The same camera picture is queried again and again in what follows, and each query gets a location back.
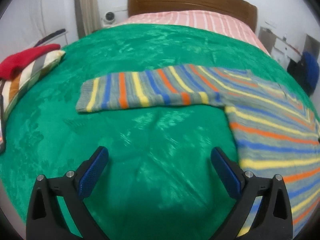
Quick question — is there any blue garment on chair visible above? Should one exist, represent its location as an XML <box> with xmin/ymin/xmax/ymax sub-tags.
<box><xmin>303</xmin><ymin>51</ymin><xmax>319</xmax><ymax>94</ymax></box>

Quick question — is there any beige curtain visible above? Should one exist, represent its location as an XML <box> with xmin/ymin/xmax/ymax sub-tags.
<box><xmin>74</xmin><ymin>0</ymin><xmax>102</xmax><ymax>38</ymax></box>

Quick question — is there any red folded garment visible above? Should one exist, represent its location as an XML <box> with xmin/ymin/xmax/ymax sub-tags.
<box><xmin>0</xmin><ymin>44</ymin><xmax>61</xmax><ymax>80</ymax></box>

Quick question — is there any pink striped bed sheet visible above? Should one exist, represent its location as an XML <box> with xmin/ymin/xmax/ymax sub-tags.
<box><xmin>116</xmin><ymin>10</ymin><xmax>269</xmax><ymax>54</ymax></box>

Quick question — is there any green satin bedspread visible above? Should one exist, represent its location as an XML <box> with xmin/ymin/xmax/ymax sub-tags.
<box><xmin>1</xmin><ymin>24</ymin><xmax>319</xmax><ymax>239</ymax></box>

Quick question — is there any black coat on chair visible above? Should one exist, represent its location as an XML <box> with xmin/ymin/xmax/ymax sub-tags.
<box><xmin>287</xmin><ymin>59</ymin><xmax>314</xmax><ymax>97</ymax></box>

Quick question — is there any brown wooden headboard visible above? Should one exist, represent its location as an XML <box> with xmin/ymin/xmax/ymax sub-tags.
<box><xmin>127</xmin><ymin>0</ymin><xmax>258</xmax><ymax>31</ymax></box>

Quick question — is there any striped knit sweater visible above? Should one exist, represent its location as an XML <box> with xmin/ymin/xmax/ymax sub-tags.
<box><xmin>76</xmin><ymin>64</ymin><xmax>319</xmax><ymax>234</ymax></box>

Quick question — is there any black rod by wall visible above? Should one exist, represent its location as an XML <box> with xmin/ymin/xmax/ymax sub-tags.
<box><xmin>33</xmin><ymin>28</ymin><xmax>66</xmax><ymax>47</ymax></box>

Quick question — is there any white desk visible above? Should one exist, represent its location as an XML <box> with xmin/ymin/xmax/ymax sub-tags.
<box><xmin>258</xmin><ymin>27</ymin><xmax>301</xmax><ymax>70</ymax></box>

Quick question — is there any small white fan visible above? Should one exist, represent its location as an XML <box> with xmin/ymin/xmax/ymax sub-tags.
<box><xmin>102</xmin><ymin>11</ymin><xmax>116</xmax><ymax>25</ymax></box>

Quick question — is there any striped folded cloth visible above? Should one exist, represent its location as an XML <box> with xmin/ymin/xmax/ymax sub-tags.
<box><xmin>0</xmin><ymin>49</ymin><xmax>66</xmax><ymax>153</ymax></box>

